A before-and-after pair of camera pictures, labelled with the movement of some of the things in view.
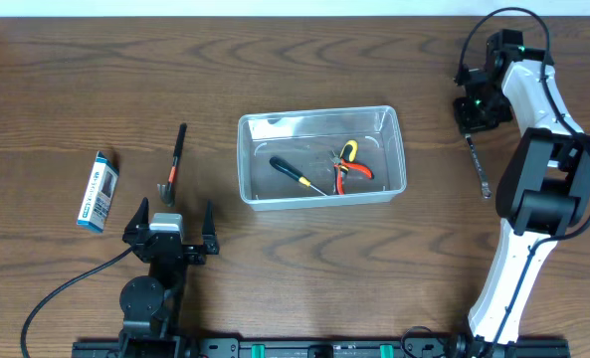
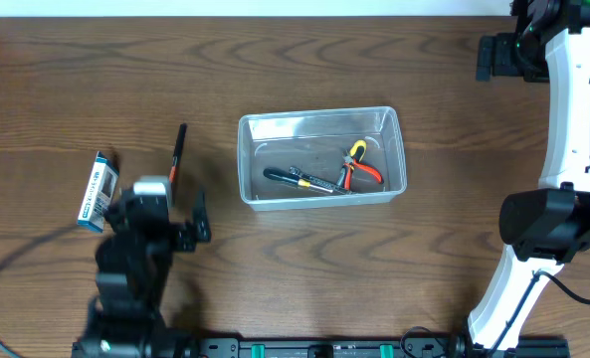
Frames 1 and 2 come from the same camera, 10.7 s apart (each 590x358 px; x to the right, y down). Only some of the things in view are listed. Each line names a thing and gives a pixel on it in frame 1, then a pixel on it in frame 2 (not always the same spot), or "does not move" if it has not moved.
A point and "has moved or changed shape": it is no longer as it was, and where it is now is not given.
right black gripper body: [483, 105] -> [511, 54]
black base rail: [262, 347] does not move
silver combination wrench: [485, 185] -> [295, 171]
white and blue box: [98, 204] does not move
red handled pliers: [341, 169] has moved or changed shape
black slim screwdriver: [287, 168] has moved or changed shape
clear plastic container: [315, 158] does not move
